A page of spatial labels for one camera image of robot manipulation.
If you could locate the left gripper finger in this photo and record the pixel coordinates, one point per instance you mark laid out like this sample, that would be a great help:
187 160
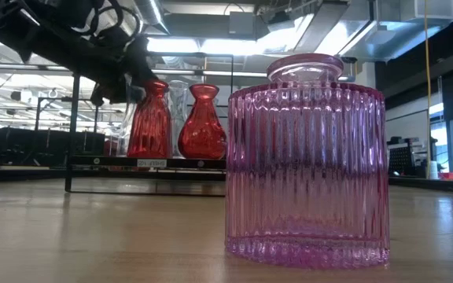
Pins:
142 59

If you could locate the red tapered ribbed vase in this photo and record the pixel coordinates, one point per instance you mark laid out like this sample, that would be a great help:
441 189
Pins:
149 126

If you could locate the tall clear glass vase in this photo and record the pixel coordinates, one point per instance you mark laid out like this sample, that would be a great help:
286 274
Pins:
178 118

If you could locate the red flared-rim bulb vase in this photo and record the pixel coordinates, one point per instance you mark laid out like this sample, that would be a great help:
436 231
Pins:
203 133

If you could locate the pink ribbed cylinder jar vase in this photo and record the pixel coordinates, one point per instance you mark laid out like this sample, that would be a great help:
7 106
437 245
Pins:
309 177

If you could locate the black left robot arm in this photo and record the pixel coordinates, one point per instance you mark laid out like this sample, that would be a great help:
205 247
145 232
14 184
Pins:
34 35

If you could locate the fluorescent ceiling light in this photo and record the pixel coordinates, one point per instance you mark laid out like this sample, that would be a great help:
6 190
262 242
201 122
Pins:
207 46

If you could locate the grey ceiling junction box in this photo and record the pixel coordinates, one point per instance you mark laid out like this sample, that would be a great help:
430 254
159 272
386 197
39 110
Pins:
243 25

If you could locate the black workbench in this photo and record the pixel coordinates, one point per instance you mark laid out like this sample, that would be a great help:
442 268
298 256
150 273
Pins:
34 147

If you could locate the black pegboard rack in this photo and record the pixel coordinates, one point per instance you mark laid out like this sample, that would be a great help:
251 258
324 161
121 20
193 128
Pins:
401 159

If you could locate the white paper cup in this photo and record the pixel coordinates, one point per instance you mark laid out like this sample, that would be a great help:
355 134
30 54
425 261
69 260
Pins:
433 170

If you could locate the small red box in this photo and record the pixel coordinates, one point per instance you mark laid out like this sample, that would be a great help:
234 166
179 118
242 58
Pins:
450 176

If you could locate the silver round ceiling duct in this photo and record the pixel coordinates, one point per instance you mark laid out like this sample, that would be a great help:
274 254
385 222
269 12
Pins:
152 15

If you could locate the black frame wooden shelf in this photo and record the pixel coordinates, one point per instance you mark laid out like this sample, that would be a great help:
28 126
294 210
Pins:
112 162

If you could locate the silver ceiling air duct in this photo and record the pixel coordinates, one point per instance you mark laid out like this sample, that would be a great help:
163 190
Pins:
387 35

